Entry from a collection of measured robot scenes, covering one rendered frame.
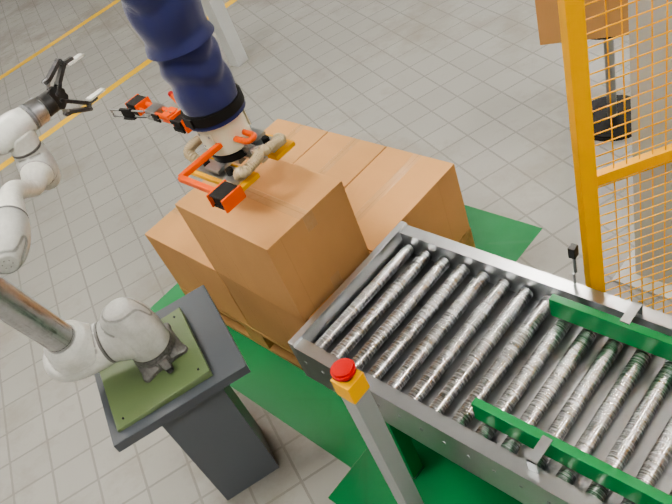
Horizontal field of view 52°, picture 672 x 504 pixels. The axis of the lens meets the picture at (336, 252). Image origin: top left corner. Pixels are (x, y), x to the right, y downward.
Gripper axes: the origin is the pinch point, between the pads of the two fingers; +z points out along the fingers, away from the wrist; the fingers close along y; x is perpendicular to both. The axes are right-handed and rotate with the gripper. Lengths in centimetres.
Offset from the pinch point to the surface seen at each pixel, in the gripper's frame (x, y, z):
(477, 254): 101, 99, 55
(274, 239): 54, 64, 6
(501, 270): 112, 100, 52
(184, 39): 37.0, -5.8, 18.4
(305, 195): 49, 64, 28
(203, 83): 36.1, 10.0, 17.9
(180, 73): 33.2, 3.9, 13.6
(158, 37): 33.5, -9.7, 12.4
